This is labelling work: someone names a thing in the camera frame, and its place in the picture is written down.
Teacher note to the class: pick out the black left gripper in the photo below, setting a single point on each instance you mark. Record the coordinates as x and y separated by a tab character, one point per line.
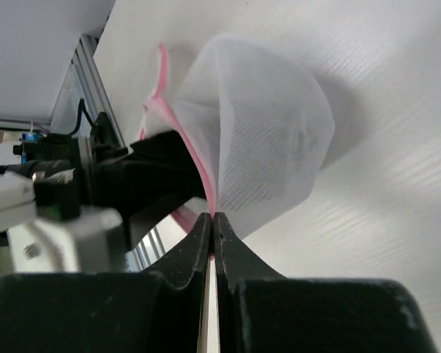
65	166

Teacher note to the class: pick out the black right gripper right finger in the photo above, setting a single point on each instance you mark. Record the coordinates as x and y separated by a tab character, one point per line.
260	310

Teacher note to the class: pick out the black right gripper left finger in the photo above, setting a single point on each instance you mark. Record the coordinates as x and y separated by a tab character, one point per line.
159	309

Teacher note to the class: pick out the black bra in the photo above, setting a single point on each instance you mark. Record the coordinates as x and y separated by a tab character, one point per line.
163	168

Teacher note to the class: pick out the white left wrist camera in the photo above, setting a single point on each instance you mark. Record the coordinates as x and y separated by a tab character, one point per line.
48	229

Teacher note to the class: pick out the left aluminium corner post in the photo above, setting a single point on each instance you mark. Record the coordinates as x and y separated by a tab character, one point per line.
82	81

